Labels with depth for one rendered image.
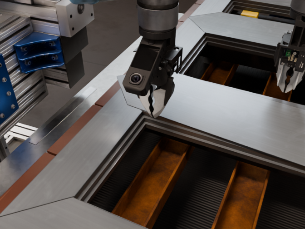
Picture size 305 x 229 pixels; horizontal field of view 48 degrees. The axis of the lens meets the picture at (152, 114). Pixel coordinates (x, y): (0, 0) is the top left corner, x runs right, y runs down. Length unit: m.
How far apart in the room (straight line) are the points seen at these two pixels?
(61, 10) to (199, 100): 0.43
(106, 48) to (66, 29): 1.88
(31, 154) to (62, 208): 0.38
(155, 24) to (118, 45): 2.27
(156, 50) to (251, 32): 0.57
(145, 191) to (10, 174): 0.34
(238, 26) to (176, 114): 0.51
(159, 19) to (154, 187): 0.41
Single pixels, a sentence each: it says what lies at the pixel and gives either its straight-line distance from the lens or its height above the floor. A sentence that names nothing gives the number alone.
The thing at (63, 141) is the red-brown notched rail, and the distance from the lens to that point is 0.75.
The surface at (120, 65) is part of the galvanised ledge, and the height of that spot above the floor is 0.68.
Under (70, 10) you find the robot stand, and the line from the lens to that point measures 0.97.
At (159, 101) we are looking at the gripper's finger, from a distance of 0.71.
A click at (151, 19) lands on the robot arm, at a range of 0.62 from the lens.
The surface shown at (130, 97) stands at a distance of 0.81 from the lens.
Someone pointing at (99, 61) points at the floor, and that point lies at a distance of 2.68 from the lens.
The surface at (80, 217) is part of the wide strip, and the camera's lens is 0.59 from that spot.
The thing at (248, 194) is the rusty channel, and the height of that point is 0.68.
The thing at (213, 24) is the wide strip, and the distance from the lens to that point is 1.19.
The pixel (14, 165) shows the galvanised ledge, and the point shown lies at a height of 0.68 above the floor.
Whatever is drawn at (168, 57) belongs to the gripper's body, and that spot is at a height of 0.99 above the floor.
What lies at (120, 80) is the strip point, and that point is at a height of 0.85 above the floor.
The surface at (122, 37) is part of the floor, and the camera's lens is 3.01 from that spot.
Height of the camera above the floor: 1.33
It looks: 39 degrees down
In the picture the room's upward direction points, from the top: straight up
